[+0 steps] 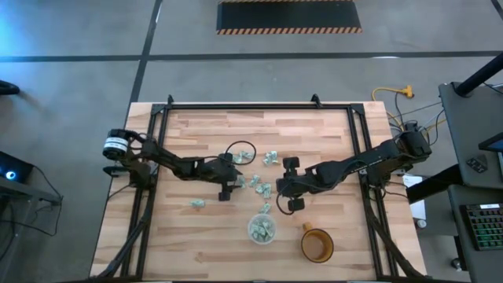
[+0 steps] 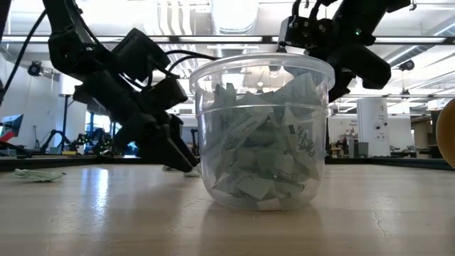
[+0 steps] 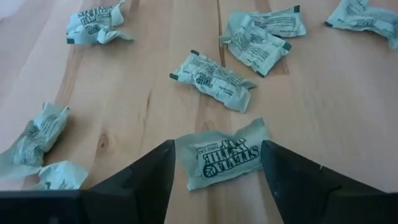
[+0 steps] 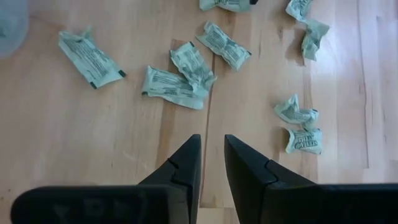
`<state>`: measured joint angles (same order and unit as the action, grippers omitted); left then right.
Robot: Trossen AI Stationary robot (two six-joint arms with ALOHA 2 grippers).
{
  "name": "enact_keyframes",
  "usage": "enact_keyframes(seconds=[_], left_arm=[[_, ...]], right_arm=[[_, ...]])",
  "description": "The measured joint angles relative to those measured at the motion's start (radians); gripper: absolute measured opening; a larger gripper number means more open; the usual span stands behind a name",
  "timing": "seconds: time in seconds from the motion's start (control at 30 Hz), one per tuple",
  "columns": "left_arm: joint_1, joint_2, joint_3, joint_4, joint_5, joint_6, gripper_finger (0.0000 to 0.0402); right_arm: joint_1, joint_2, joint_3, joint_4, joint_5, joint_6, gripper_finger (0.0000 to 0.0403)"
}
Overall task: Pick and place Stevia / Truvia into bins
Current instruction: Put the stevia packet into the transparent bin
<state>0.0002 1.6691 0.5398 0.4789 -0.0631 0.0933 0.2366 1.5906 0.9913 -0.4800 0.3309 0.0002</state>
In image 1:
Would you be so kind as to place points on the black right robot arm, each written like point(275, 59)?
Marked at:
point(373, 159)

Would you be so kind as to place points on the black computer with blue light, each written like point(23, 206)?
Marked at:
point(15, 167)

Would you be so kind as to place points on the bills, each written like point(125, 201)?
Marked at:
point(258, 232)

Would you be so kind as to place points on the backlit black keyboard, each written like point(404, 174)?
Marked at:
point(485, 228)

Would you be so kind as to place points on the amber glass mug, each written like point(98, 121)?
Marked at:
point(316, 245)

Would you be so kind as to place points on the black metal side stand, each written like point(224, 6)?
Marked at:
point(27, 192)

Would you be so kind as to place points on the black hazard-striped floor mat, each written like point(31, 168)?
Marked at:
point(287, 15)

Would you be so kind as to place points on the monitor with blue screen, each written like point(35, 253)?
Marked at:
point(493, 143)

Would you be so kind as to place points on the black power strip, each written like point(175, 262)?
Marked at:
point(412, 126)

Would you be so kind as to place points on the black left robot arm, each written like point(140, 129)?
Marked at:
point(169, 161)

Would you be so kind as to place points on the black pole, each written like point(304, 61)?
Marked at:
point(479, 74)

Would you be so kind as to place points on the person's foot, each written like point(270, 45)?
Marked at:
point(8, 87)

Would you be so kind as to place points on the black metal table frame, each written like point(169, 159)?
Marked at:
point(255, 106)

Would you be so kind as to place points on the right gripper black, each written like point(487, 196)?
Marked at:
point(300, 182)

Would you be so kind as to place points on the grey desk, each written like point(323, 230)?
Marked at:
point(463, 129)

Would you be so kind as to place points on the black desk crossbar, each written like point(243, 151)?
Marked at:
point(432, 184)

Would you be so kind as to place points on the white paper sheet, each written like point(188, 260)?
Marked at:
point(419, 210)

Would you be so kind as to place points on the clear plastic cup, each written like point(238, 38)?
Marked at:
point(250, 231)

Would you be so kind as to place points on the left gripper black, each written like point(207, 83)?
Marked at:
point(222, 175)

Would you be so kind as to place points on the black frame clamp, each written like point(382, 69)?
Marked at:
point(170, 99)
point(315, 99)

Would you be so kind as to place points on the dark charcoal desk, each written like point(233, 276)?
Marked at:
point(457, 220)

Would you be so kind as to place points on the black controller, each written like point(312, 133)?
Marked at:
point(476, 164)

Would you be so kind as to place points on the small grey caster wheel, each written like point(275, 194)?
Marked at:
point(456, 263)
point(421, 223)

